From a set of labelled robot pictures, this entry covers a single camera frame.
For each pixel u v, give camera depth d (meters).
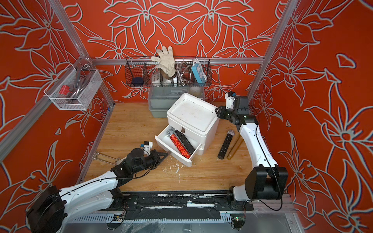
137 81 0.96
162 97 0.98
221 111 0.70
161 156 0.75
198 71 0.86
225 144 0.93
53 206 0.41
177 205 0.73
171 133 0.86
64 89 0.71
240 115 0.57
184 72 0.83
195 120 0.80
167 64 0.90
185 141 0.84
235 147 0.92
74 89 0.76
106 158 0.89
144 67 0.95
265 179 0.40
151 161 0.69
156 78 0.94
